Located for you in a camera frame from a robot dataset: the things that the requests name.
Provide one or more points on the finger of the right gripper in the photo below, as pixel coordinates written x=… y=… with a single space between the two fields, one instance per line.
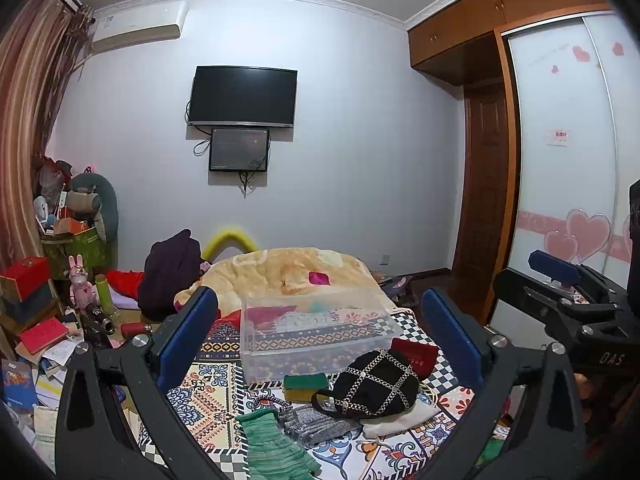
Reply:
x=556 y=269
x=562 y=315

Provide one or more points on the pink bunny toy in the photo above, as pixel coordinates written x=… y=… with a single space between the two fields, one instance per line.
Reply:
x=82 y=292

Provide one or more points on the wall power outlet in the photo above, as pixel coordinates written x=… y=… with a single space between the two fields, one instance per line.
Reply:
x=384 y=259

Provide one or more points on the small black wall monitor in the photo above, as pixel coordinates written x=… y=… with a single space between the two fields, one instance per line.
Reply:
x=239 y=150

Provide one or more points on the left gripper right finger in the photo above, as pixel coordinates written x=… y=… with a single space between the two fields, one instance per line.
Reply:
x=547 y=439

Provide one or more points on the red box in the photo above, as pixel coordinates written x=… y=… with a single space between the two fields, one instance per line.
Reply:
x=22 y=279

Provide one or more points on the white sliding wardrobe door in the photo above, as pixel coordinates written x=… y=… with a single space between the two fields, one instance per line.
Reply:
x=577 y=86

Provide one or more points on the brown wooden door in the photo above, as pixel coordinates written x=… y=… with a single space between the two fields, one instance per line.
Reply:
x=484 y=195

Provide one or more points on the clear plastic storage box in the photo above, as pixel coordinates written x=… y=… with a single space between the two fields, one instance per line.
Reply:
x=321 y=332

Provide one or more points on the wall-mounted black television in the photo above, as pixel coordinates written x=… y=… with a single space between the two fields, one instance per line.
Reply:
x=225 y=95

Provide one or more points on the striped brown curtain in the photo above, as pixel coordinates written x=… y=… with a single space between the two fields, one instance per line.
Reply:
x=38 y=53

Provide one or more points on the white cloth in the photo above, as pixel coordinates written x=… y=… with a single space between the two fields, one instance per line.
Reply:
x=422 y=411

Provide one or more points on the green yellow sponge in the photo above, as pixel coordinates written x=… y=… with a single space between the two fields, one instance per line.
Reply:
x=301 y=388

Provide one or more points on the red cloth on floor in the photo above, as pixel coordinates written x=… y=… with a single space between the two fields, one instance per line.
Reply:
x=126 y=283

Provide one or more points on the green bottle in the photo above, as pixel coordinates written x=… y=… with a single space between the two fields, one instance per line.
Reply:
x=104 y=295

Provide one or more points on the dark purple jacket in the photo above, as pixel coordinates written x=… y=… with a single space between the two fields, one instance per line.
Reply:
x=171 y=266

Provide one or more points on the red fabric pouch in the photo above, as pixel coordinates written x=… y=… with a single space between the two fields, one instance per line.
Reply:
x=422 y=357

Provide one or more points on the yellow fuzzy ring cushion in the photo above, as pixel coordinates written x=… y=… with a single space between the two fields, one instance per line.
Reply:
x=227 y=238

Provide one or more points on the green knitted glove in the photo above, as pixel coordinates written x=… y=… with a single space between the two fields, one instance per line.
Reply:
x=271 y=454

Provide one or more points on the grey knitted glove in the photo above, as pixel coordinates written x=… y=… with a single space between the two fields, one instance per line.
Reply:
x=305 y=425

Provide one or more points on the green cardboard box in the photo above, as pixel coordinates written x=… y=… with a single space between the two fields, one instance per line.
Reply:
x=95 y=253

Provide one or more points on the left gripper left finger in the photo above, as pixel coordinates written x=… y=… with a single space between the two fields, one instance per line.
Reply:
x=93 y=439

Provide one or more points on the red book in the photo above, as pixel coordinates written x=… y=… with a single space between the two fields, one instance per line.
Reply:
x=43 y=335

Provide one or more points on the wooden wardrobe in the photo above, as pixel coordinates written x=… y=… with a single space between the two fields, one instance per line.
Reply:
x=458 y=45

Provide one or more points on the beige floral quilt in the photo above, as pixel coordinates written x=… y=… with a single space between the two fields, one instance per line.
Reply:
x=290 y=271

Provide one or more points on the white air conditioner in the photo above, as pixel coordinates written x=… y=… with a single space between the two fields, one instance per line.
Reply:
x=161 y=21

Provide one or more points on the grey green neck pillow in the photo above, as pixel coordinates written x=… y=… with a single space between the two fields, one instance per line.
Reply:
x=93 y=199

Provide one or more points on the black diamond-pattern hat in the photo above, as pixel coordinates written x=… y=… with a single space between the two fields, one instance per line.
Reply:
x=377 y=384

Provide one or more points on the purple bag on floor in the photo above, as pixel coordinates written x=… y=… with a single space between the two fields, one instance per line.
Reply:
x=399 y=290

